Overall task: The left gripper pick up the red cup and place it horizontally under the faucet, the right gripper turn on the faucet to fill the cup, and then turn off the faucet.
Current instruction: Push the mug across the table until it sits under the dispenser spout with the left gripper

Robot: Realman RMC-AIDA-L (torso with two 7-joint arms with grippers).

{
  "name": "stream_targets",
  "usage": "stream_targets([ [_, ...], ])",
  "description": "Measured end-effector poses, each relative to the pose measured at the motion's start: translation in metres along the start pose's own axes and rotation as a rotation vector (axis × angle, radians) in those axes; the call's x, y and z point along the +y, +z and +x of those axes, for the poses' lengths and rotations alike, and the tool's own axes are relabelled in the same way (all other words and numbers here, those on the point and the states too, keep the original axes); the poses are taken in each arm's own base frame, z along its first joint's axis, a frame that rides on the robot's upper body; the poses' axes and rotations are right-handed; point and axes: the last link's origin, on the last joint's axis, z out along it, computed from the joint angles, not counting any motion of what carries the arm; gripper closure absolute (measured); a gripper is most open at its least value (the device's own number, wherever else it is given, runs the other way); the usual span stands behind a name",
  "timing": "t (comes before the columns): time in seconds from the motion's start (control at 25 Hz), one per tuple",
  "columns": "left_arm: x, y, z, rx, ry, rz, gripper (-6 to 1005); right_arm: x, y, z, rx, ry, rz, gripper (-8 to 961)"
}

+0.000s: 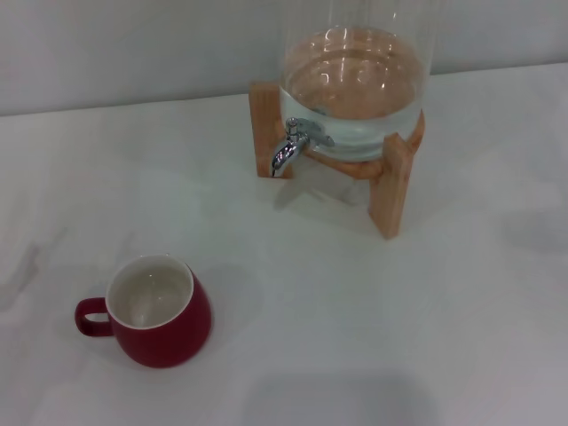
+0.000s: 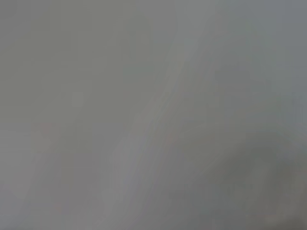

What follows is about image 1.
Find glass water dispenser jar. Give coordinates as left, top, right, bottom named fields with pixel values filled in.
left=278, top=0, right=445, bottom=162

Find chrome faucet tap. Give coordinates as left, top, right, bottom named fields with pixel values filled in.
left=269, top=116, right=336, bottom=178

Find red ceramic cup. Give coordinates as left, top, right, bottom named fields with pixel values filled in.
left=74, top=253, right=213, bottom=369

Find wooden dispenser stand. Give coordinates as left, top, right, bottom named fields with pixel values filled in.
left=248, top=80, right=426, bottom=241

